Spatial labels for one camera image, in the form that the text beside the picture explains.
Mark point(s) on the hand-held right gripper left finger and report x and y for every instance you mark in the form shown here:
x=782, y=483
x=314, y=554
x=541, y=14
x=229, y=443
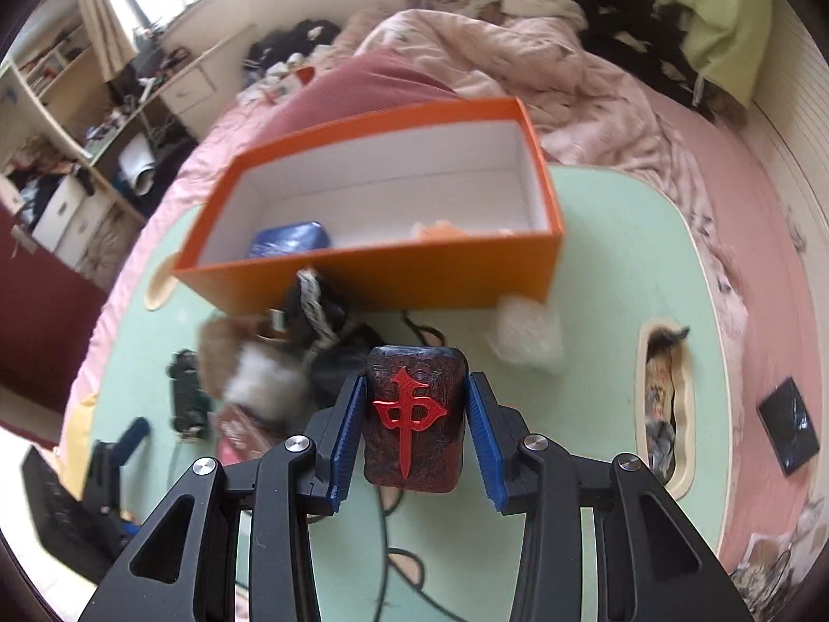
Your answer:
x=346, y=447

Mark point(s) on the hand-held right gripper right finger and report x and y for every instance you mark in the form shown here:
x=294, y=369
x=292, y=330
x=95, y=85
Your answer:
x=486, y=453

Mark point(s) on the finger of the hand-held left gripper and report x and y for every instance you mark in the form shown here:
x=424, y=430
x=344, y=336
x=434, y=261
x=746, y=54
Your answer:
x=131, y=439
x=129, y=523

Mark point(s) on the dark mahjong tile red mark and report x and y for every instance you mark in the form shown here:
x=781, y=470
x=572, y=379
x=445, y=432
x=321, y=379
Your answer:
x=440, y=440

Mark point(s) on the green toy car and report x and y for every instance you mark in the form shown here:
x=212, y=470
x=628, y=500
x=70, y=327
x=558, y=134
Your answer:
x=188, y=395

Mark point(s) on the brown furry ball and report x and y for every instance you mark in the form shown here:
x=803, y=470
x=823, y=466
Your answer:
x=223, y=343

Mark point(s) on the orange cardboard box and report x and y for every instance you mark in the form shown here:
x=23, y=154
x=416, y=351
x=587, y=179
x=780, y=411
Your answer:
x=388, y=278

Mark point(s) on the green cartoon desktop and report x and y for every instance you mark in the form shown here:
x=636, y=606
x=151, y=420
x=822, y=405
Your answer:
x=602, y=259

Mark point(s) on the yellow cloth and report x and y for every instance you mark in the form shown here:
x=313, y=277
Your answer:
x=79, y=424

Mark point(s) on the pink patterned packet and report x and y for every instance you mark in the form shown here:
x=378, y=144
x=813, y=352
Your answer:
x=243, y=427

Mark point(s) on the grey furry ball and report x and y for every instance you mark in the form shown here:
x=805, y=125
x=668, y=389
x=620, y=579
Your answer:
x=265, y=376

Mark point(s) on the clear plastic wrapper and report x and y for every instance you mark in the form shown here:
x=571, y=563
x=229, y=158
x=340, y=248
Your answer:
x=524, y=337

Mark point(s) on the patterned fabric strip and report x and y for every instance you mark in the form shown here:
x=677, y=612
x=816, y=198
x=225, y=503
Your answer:
x=660, y=402

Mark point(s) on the blue patterned packet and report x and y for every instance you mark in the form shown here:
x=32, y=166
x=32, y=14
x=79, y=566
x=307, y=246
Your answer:
x=288, y=240

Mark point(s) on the peach plush toy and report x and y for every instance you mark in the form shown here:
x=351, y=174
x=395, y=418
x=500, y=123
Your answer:
x=440, y=231

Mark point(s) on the cluttered white desk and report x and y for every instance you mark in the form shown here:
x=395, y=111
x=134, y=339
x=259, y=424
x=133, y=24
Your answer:
x=65, y=207

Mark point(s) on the white paper roll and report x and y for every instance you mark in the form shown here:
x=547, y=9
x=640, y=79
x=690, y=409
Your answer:
x=137, y=168

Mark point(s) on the black square pouch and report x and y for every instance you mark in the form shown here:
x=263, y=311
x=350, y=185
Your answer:
x=790, y=424

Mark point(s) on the white nightstand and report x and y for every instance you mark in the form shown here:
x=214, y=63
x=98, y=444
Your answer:
x=188, y=87

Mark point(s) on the orange tissue box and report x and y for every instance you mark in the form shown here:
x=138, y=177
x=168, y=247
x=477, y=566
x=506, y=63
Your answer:
x=300, y=76

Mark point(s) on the pale pink floral quilt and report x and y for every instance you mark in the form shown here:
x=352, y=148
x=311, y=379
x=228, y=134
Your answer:
x=570, y=78

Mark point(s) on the black and white clothes pile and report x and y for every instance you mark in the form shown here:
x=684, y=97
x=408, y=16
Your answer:
x=291, y=39

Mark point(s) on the beige curtain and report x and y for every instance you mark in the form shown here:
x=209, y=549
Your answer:
x=103, y=19

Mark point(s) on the black clothes heap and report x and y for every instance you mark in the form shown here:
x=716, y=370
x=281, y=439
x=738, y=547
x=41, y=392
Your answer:
x=622, y=32

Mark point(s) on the white cloth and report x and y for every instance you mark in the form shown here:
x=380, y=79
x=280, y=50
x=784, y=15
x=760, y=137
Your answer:
x=541, y=6

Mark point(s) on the light green garment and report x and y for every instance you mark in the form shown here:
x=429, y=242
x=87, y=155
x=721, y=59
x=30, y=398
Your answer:
x=725, y=13

